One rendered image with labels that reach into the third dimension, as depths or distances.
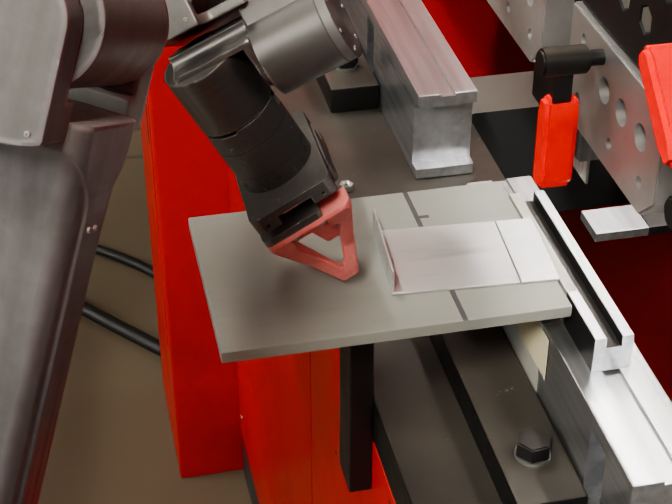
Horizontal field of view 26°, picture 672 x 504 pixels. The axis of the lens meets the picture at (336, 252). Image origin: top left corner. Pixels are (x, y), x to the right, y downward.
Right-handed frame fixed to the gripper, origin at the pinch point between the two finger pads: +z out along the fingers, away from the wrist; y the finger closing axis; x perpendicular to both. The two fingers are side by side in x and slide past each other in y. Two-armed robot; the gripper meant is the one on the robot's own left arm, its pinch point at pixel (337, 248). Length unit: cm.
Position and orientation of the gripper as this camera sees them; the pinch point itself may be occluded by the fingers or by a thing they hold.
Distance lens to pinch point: 109.9
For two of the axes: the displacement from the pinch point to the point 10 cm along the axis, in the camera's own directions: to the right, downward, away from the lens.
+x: -8.5, 5.1, 1.3
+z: 4.8, 6.6, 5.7
